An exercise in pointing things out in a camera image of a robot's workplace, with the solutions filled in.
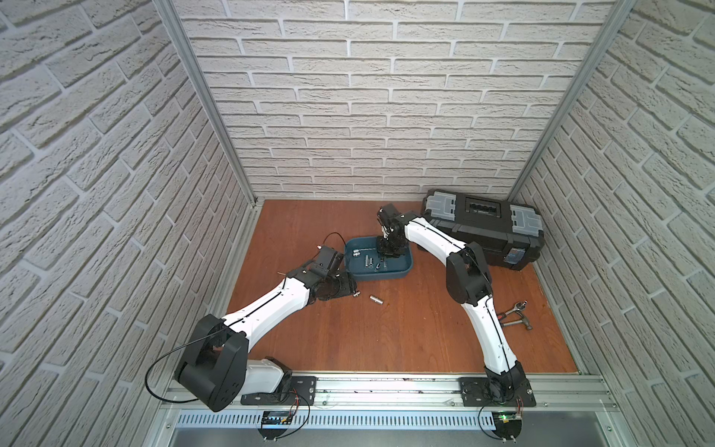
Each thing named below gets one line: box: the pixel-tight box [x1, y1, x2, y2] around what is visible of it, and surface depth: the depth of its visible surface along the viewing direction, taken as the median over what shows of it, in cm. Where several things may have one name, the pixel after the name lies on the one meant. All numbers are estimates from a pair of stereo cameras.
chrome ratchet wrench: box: [497, 299, 528, 320], surface depth 90 cm
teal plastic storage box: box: [344, 236, 414, 281], surface depth 100 cm
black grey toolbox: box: [420, 189, 545, 271], surface depth 92 cm
